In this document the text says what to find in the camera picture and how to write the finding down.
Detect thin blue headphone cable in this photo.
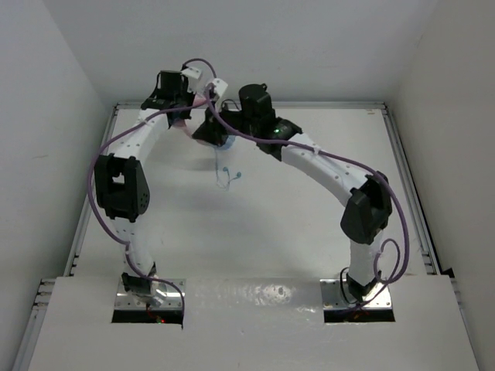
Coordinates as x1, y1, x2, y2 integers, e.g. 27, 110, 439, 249
212, 148, 244, 191

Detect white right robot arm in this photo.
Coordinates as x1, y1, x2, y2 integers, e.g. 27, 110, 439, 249
193, 78, 392, 302

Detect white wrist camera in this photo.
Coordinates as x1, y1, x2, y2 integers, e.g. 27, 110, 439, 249
205, 77, 228, 101
180, 66, 203, 93

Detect white front cover board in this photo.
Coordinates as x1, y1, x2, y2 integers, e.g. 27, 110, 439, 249
29, 276, 477, 370

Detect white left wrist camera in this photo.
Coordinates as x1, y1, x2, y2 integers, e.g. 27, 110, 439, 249
180, 66, 203, 93

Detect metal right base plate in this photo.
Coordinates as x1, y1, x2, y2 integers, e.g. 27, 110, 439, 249
319, 278, 393, 311

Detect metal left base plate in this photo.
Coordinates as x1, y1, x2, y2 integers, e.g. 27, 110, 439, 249
114, 281, 183, 311

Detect pink blue cat-ear headphones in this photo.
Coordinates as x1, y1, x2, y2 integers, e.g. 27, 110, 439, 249
167, 112, 235, 151

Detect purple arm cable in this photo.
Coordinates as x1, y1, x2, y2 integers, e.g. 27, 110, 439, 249
204, 85, 410, 310
87, 58, 217, 320

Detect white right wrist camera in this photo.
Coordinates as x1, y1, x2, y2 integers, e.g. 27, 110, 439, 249
205, 77, 228, 101

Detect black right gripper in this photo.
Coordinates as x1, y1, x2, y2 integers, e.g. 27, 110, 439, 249
193, 97, 258, 147

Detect metal base plate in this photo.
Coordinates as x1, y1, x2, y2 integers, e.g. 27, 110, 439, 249
114, 281, 183, 311
319, 278, 393, 311

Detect white aluminium table frame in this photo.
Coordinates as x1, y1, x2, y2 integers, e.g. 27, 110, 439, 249
29, 94, 476, 370

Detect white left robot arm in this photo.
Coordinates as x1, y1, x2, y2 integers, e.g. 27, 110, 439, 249
92, 66, 203, 297

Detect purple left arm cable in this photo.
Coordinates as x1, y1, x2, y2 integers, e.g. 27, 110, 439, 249
87, 58, 217, 320

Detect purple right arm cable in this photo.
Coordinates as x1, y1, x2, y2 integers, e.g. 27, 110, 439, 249
204, 85, 410, 310

